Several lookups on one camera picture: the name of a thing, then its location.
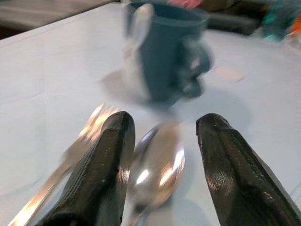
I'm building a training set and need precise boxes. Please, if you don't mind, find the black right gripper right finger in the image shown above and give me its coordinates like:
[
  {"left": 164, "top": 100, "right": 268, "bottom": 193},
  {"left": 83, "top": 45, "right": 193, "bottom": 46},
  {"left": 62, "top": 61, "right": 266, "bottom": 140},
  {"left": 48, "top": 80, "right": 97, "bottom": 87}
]
[{"left": 196, "top": 113, "right": 301, "bottom": 226}]

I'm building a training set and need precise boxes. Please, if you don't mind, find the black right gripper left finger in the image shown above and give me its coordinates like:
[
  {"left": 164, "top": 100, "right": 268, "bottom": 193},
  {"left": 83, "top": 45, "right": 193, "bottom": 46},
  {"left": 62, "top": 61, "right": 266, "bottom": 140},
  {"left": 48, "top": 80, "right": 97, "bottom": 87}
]
[{"left": 35, "top": 111, "right": 136, "bottom": 226}]

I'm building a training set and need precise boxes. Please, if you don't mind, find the teal and orange object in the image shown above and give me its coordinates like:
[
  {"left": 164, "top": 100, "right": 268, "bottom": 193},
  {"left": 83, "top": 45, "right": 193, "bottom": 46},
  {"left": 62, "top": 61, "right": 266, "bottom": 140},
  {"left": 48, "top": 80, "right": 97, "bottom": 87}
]
[{"left": 261, "top": 0, "right": 301, "bottom": 42}]

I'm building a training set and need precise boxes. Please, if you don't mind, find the pink object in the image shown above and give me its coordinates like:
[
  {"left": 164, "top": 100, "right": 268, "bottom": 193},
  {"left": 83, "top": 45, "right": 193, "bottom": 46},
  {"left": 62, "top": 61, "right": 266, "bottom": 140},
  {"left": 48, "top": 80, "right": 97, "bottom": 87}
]
[{"left": 168, "top": 0, "right": 203, "bottom": 11}]

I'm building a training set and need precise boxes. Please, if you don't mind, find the teal ceramic mug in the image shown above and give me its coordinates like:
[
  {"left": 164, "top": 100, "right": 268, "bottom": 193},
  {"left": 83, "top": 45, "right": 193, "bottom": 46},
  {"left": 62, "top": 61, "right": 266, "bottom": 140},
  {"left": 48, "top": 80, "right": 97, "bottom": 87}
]
[{"left": 123, "top": 1, "right": 214, "bottom": 108}]

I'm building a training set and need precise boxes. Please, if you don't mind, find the silver metal spoon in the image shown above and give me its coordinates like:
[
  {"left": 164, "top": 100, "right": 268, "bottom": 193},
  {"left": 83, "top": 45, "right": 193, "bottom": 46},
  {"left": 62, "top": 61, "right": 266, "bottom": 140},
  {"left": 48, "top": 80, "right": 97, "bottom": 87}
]
[{"left": 127, "top": 122, "right": 186, "bottom": 226}]

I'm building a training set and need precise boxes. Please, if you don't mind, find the white paper slip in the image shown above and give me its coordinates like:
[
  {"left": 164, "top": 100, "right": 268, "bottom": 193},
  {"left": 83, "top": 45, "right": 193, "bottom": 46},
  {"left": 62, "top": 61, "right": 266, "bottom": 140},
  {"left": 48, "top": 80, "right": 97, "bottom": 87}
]
[{"left": 214, "top": 67, "right": 245, "bottom": 82}]

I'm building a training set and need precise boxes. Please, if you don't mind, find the dark sofa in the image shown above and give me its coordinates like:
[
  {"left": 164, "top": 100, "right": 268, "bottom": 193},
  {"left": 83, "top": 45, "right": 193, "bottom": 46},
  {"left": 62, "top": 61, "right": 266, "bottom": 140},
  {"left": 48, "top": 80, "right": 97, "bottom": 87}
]
[{"left": 199, "top": 0, "right": 269, "bottom": 36}]

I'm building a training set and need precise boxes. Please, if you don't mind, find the silver metal fork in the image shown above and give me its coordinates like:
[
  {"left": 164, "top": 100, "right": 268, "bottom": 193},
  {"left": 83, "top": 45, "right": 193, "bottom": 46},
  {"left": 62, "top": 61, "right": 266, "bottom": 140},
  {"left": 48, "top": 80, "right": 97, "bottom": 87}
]
[{"left": 7, "top": 103, "right": 119, "bottom": 226}]

